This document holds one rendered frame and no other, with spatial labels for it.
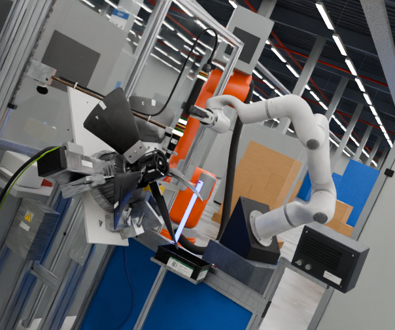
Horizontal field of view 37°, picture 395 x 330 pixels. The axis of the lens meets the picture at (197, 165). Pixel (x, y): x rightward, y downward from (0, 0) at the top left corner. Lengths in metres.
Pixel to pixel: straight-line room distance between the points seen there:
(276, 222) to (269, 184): 7.56
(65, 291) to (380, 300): 2.12
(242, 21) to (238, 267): 3.98
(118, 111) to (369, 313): 2.29
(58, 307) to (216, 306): 0.70
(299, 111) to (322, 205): 0.47
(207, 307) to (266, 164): 7.86
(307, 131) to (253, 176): 8.00
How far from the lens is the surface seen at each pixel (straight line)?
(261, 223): 2.93
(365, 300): 3.97
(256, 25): 6.46
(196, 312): 2.79
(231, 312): 2.70
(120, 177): 2.13
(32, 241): 2.55
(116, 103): 2.31
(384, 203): 3.96
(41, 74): 2.53
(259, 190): 10.47
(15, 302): 2.76
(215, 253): 2.95
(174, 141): 2.48
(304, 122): 2.55
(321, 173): 2.70
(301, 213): 2.82
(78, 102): 2.57
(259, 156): 10.55
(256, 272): 2.86
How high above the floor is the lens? 1.42
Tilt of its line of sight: 3 degrees down
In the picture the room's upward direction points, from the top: 24 degrees clockwise
